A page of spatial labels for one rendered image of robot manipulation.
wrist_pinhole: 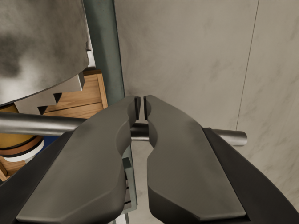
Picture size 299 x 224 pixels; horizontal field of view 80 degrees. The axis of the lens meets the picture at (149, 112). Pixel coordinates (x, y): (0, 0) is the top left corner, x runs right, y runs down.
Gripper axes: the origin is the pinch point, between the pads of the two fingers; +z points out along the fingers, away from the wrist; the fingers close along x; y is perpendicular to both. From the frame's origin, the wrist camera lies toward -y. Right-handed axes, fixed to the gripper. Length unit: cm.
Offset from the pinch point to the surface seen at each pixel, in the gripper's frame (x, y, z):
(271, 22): 115, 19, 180
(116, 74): -17, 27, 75
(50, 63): -10.1, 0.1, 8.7
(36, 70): -10.8, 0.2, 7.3
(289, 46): 150, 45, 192
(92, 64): -16.4, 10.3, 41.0
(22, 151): -22.1, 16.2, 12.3
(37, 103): -17.7, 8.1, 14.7
